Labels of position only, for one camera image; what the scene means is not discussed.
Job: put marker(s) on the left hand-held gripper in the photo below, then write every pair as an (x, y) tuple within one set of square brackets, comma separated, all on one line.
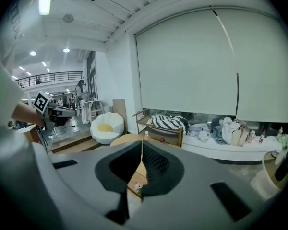
[(42, 103)]

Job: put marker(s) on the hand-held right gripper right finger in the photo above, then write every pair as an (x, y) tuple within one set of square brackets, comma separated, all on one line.
[(194, 195)]

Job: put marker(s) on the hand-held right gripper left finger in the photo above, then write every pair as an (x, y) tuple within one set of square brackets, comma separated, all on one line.
[(81, 188)]

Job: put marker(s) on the person's left forearm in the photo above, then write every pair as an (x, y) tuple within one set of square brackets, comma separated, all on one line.
[(26, 112)]

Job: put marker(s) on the wooden coffee table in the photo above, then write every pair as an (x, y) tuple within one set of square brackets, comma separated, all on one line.
[(124, 140)]

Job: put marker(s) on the wooden step platform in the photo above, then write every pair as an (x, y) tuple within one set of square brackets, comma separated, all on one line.
[(72, 145)]

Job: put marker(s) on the black balcony railing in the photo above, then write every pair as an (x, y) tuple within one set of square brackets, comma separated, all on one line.
[(52, 77)]

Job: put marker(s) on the white egg-shaped beanbag chair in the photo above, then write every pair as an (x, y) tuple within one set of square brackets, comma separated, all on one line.
[(108, 128)]

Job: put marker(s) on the large cardboard sheet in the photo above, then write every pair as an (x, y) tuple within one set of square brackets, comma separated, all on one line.
[(119, 109)]

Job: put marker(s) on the pink flower with green leaves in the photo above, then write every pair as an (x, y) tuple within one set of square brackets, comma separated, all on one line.
[(138, 187)]

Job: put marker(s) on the white window bench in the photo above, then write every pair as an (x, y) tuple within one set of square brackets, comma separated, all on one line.
[(230, 151)]

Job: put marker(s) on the round ceiling light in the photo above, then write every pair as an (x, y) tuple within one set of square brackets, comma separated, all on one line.
[(66, 50), (32, 53)]

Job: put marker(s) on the pale blue clothes pile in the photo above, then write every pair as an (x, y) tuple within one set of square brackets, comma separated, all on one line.
[(201, 133)]

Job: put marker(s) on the dark cola bottle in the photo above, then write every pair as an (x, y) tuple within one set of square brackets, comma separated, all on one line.
[(162, 139)]

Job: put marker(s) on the person's white t-shirt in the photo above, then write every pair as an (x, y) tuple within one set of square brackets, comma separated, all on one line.
[(2, 92)]

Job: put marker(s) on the wooden rack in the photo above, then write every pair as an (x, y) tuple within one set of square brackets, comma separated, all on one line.
[(163, 134)]

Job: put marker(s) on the white round basket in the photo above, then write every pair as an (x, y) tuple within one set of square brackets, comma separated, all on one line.
[(264, 181)]

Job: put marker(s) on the white beige clothes pile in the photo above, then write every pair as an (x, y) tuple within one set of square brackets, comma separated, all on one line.
[(232, 130)]

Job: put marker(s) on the black white striped blanket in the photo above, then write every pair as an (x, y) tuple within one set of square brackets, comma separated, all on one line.
[(170, 123)]

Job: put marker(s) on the orange drink bottle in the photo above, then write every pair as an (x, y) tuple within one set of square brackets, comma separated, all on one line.
[(147, 136)]

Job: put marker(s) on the clear bottle red cap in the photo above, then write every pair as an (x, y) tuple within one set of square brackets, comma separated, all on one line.
[(262, 136)]

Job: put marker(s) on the round smoke detector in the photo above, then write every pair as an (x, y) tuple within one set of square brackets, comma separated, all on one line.
[(68, 18)]

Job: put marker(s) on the black pouch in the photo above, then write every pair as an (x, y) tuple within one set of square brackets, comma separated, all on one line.
[(285, 166)]

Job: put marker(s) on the white vase with flowers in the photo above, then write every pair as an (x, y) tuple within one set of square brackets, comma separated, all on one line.
[(282, 150)]

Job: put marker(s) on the long ceiling light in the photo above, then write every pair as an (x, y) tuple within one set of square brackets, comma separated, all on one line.
[(45, 1)]

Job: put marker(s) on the wide white roller blind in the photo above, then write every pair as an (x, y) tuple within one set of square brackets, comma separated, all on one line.
[(187, 61)]

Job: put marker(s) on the narrow white roller blind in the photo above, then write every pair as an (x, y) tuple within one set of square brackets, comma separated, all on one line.
[(264, 75)]

